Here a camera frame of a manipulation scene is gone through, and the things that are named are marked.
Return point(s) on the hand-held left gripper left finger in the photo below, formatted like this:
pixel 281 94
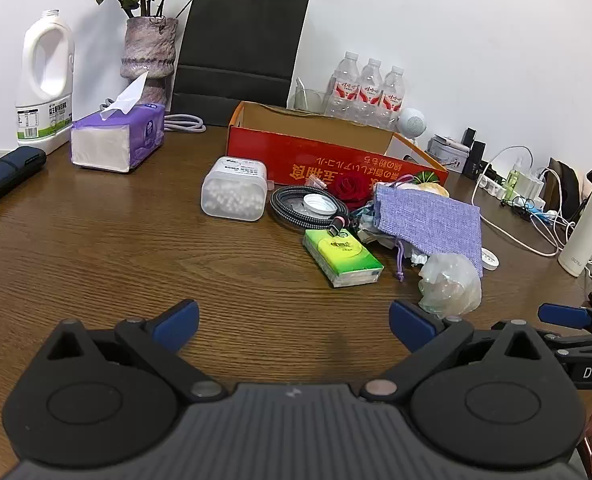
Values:
pixel 176 327

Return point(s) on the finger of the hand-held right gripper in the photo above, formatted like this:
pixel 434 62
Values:
pixel 586 342
pixel 563 314

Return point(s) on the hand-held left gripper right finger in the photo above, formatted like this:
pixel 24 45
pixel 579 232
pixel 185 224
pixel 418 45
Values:
pixel 411 327

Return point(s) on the clear plastic bag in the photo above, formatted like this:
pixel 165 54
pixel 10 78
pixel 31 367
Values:
pixel 448 282

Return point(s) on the white round disc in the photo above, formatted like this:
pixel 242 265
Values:
pixel 490 259

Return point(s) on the green tissue packet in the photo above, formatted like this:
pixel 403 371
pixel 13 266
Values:
pixel 343 257

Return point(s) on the wrapper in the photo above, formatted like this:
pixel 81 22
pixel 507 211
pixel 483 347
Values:
pixel 371 230

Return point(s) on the purple burlap pouch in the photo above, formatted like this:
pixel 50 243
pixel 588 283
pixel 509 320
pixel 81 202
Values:
pixel 428 222

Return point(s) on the yellow and white plush toy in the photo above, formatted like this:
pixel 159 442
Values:
pixel 433 190

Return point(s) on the clear cotton swab container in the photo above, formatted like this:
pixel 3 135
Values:
pixel 233 195

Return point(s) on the red rose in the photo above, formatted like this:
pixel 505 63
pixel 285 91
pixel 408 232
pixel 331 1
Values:
pixel 348 187

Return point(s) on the white bottle cap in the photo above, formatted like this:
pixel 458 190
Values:
pixel 320 204

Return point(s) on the red cardboard box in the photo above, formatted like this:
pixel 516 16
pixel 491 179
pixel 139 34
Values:
pixel 296 152

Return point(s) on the white thermos bottle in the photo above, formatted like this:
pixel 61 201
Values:
pixel 588 225

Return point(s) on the brown leather bag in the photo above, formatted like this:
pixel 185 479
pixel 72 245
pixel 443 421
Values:
pixel 566 190

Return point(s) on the white charger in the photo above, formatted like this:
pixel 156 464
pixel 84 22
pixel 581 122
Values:
pixel 535 185

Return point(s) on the small green bottle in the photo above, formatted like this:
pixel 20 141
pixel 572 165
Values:
pixel 514 182

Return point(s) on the white power strip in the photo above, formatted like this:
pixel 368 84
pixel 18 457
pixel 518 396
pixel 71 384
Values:
pixel 491 185

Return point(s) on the black rectangular gadget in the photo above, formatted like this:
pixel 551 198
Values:
pixel 476 160
pixel 469 136

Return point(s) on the grey tin box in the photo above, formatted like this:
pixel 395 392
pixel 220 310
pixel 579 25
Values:
pixel 448 150

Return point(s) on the purple tissue pack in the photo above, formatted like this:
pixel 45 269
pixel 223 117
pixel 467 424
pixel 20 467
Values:
pixel 116 137

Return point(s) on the white astronaut speaker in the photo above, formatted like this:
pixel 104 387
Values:
pixel 412 122

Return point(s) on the dark blue case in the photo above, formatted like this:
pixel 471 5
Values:
pixel 6 172

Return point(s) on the clear water bottle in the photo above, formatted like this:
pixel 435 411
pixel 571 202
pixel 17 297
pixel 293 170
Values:
pixel 392 97
pixel 343 90
pixel 371 92

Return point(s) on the glass cup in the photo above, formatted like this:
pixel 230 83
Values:
pixel 308 100

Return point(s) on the white plastic milk jug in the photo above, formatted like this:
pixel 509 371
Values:
pixel 31 105

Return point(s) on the purple ceramic vase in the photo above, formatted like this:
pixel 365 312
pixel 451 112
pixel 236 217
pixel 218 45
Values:
pixel 148 50

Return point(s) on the black paper bag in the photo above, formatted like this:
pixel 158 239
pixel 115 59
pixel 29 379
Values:
pixel 241 55

